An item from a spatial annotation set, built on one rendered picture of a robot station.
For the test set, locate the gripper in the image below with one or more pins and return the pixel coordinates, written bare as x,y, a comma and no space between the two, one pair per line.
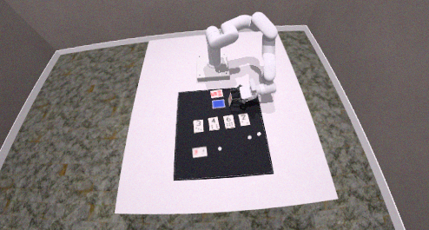
246,94

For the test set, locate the blue-backed playing card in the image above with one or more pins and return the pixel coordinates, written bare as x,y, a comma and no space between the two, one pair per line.
218,104

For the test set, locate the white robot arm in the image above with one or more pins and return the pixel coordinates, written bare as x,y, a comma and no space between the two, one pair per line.
256,22

